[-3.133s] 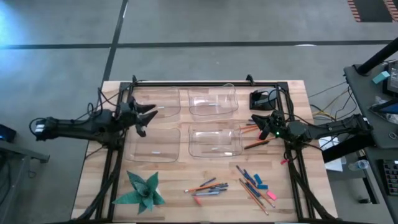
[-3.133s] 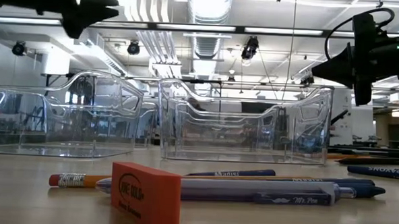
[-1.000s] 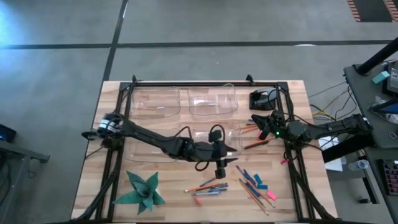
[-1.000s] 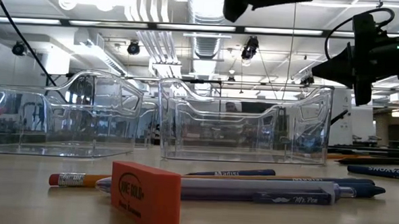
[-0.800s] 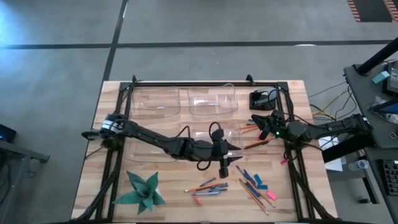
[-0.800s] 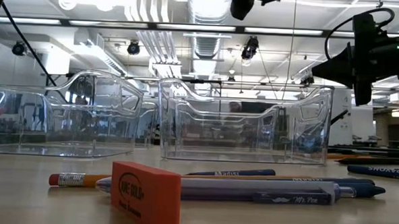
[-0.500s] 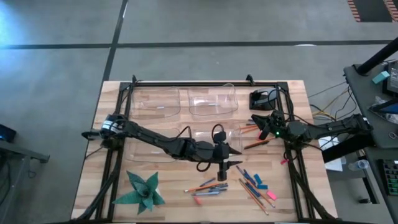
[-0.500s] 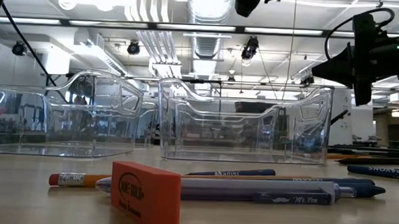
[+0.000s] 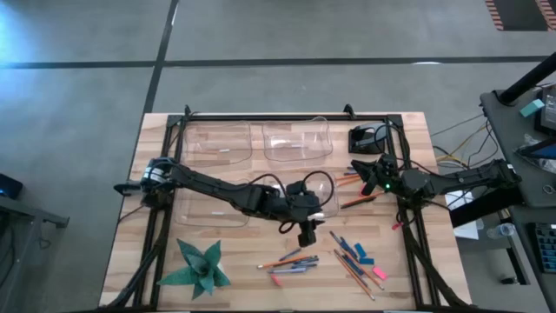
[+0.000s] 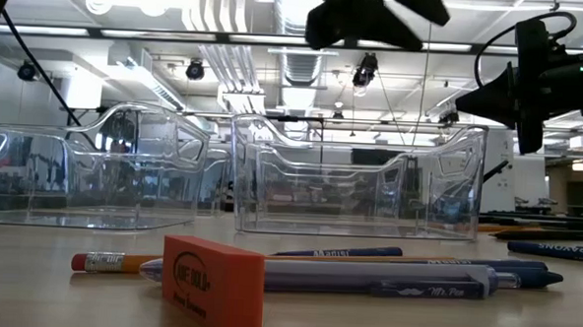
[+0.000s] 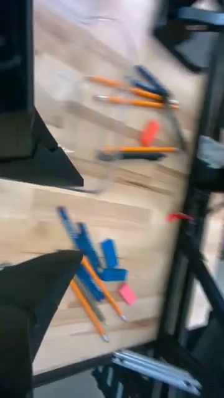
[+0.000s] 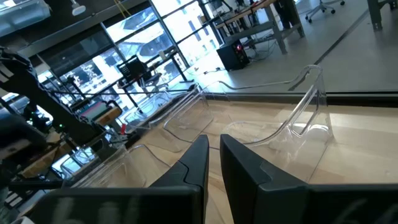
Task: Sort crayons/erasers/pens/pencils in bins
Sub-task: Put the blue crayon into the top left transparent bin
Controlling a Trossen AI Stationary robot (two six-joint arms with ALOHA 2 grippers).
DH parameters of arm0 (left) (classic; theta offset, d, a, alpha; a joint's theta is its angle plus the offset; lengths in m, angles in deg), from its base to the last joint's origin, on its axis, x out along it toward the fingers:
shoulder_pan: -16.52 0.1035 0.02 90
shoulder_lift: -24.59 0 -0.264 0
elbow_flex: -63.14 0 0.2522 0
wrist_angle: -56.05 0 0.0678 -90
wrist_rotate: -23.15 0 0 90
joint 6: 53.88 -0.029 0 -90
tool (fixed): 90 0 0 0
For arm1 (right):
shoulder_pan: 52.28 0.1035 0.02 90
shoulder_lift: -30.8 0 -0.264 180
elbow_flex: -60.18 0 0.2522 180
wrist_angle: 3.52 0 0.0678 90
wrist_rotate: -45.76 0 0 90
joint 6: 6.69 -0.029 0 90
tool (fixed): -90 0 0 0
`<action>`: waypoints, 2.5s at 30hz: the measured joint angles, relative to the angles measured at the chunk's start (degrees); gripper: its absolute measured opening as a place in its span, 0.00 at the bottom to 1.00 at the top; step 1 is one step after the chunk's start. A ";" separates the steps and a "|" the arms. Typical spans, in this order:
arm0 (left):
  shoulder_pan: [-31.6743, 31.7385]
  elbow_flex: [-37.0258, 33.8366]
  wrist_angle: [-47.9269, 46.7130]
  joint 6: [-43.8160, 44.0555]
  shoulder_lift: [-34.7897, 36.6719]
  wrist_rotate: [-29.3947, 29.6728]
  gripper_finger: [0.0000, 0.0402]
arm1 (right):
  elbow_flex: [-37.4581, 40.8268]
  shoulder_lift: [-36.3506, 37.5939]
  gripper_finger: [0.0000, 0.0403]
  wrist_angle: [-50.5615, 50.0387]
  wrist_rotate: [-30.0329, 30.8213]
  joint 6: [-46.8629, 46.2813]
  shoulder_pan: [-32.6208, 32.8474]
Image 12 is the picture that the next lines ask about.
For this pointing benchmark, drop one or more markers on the black mesh office chair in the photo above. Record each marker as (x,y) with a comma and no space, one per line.
(132,68)

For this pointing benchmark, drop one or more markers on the grey office chair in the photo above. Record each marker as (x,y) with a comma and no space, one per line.
(321,7)

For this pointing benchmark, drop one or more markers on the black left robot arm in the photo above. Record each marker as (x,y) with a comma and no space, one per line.
(46,102)

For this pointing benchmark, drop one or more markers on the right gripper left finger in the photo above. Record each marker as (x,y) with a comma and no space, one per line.
(192,174)

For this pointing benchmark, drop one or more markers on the white lamp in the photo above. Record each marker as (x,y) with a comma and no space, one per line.
(78,9)

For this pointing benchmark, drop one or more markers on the clear plastic bin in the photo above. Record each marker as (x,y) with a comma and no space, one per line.
(149,109)
(189,118)
(325,124)
(118,168)

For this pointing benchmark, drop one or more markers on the grey metal workbench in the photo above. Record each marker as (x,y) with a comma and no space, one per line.
(276,31)

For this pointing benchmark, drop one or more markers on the black computer tower red light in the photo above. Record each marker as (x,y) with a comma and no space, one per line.
(231,57)

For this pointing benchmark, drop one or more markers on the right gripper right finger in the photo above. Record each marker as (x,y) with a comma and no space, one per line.
(248,186)

